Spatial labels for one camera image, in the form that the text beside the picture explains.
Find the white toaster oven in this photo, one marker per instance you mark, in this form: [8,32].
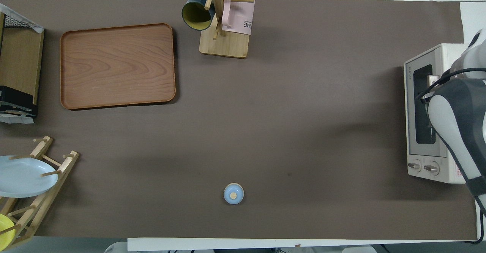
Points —
[421,124]

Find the light blue plate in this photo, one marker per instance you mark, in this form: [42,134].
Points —
[22,177]

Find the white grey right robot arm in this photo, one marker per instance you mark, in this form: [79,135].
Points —
[452,120]

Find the wooden serving tray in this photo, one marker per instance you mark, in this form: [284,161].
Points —
[114,67]

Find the dark green mug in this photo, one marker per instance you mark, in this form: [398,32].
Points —
[195,13]

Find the yellow plate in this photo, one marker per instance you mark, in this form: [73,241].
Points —
[4,232]

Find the wooden dish rack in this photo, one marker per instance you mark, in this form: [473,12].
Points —
[45,192]

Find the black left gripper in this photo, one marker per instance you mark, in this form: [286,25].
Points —
[17,98]

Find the brown table mat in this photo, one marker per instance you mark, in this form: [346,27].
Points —
[288,131]

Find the wooden mug tree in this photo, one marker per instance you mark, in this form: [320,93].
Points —
[226,46]

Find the blue jar with cork lid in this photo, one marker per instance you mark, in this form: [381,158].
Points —
[233,194]

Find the white rounded object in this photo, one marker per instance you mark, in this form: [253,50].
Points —
[358,249]
[115,247]

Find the silver oven knob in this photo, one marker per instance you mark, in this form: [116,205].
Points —
[431,168]
[414,166]

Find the pink mug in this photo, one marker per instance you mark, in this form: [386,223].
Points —
[239,17]

